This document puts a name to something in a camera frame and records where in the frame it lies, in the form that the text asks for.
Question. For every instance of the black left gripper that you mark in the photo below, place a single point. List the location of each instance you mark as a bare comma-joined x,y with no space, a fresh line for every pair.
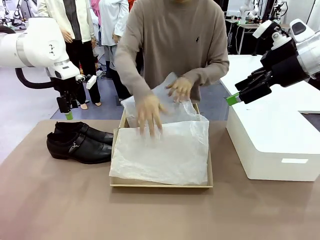
67,91

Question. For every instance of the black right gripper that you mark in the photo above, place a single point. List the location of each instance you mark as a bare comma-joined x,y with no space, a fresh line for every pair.
287,63

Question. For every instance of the black leather shoe with buckle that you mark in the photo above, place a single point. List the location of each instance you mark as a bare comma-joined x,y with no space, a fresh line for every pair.
80,150

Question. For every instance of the large white tissue sheet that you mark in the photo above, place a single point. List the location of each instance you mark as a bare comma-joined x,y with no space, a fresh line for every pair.
162,155

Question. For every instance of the brown cardboard shoe box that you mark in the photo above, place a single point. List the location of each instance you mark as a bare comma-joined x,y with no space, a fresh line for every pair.
160,185

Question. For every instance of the person's right forearm beige sleeve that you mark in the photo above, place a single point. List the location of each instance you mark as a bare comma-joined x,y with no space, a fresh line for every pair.
130,70

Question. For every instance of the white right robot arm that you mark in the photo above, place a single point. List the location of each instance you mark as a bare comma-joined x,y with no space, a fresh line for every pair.
308,53

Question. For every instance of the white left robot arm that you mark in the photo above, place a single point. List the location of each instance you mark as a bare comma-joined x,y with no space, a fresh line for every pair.
37,47

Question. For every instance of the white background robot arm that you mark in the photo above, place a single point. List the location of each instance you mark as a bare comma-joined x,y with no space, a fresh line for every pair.
280,8
247,12

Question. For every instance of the person's left forearm beige sleeve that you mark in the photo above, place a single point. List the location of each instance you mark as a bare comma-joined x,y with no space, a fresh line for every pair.
212,71

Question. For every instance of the person's left hand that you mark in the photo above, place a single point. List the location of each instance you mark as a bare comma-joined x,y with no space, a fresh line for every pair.
181,87

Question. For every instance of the person's right hand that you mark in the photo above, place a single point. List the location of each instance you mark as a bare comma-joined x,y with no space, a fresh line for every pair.
150,110

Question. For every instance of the white table block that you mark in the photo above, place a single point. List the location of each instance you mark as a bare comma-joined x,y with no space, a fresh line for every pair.
272,130

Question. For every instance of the background lab table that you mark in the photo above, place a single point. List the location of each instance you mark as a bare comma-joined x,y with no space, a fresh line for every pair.
246,27

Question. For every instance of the bystander in cream jacket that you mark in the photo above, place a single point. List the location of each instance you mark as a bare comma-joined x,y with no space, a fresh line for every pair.
80,22

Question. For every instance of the white rectangular label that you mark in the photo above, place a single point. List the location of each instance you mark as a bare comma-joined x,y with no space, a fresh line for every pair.
295,161

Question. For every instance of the bystander in white shirt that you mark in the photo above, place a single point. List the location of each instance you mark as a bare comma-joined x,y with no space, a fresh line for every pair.
112,22

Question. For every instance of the person in beige sweater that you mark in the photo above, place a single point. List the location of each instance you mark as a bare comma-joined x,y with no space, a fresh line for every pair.
175,32

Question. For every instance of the bystander in pink top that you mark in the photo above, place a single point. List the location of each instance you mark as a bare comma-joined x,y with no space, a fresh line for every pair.
95,10

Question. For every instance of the bystander in orange top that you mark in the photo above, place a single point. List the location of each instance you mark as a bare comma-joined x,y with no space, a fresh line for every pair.
130,3

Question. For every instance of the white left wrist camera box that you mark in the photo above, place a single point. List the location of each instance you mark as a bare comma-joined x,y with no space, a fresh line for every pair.
91,81

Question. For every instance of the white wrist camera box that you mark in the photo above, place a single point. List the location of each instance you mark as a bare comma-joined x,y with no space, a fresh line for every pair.
262,28
91,81

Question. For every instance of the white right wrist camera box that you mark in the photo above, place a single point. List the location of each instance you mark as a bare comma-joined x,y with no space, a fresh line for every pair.
262,28

